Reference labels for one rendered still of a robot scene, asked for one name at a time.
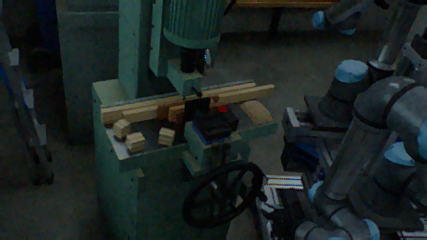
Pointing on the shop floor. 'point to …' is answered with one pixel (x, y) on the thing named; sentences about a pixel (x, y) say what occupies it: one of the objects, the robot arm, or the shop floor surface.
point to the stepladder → (10, 76)
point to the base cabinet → (149, 203)
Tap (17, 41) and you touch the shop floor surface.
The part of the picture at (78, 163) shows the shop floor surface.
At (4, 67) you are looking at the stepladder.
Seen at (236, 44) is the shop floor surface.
